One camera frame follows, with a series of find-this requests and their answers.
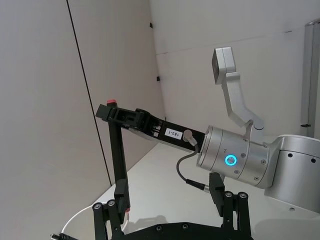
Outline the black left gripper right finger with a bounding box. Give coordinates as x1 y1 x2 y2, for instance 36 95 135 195
208 172 252 240

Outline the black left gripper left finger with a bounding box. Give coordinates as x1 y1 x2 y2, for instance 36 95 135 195
91 178 132 240

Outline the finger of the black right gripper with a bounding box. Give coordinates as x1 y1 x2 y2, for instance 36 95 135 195
95 103 154 131
128 126 157 143

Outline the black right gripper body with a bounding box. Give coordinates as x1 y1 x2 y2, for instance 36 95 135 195
149 115 207 153

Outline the white table cloth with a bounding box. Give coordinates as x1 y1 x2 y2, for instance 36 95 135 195
62 141 320 240

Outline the thin dark right gripper cable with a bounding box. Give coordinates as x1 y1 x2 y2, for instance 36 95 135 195
175 128 211 192

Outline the thin white cable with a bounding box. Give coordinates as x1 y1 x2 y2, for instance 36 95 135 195
60 203 131 235

